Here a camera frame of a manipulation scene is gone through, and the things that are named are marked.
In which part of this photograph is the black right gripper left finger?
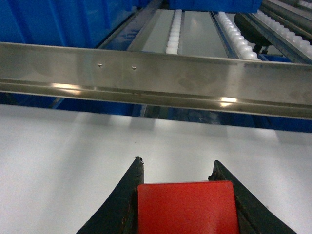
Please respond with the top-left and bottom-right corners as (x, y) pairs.
(78, 157), (144, 234)

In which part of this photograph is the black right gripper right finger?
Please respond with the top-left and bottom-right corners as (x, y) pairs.
(208, 160), (295, 234)

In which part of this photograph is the red magnetic block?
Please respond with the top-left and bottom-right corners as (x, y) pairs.
(138, 181), (240, 234)

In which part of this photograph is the white roller track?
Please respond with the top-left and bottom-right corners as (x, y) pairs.
(165, 9), (182, 55)

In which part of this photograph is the large blue bin left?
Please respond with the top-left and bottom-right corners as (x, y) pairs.
(0, 0), (149, 48)

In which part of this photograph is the stainless steel shelf rail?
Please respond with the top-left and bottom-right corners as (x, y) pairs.
(0, 42), (312, 119)

